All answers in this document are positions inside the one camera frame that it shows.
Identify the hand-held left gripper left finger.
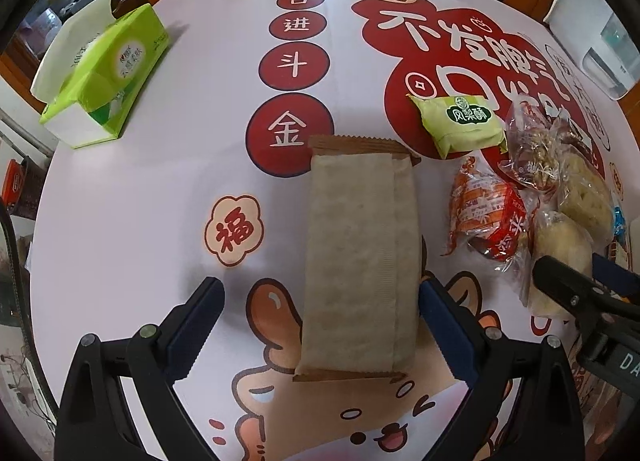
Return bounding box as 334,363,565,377
52,277,226,461

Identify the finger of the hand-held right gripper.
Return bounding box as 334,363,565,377
531,256,640,329
592,253,640,299

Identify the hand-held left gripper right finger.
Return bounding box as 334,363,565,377
419,277,586,461

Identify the clear pale puff packet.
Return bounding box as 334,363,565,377
555,151,616,247
520,211,596,319

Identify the red snack packet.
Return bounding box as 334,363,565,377
440,156,531,274

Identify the long brown snack packet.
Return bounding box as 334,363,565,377
292,134,423,383

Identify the clear brown nut packet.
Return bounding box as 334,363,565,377
497,100,576,192

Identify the green pastry packet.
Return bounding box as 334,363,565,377
407,94,508,160

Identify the small blue packet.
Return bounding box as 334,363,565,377
610,206,628,247

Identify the printed pink tablecloth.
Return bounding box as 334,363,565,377
30,0,640,461

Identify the red box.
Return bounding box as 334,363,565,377
0,160,26,202

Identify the white countertop appliance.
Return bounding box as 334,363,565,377
542,0,640,102

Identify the green tissue pack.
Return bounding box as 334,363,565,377
30,0,173,149

